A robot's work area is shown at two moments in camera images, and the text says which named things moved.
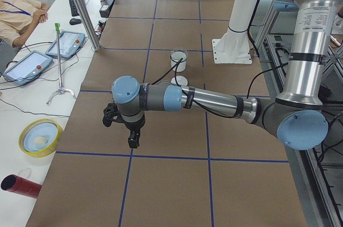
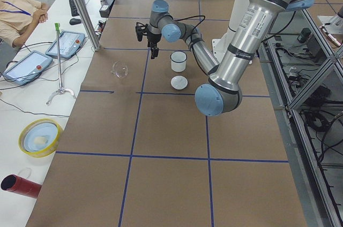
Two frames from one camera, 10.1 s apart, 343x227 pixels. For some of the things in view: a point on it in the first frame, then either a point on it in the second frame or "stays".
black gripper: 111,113 to 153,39
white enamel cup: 176,56 stays
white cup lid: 180,80 stays
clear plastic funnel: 179,53 to 120,69
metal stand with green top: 60,90 stays
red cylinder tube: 18,184 stays
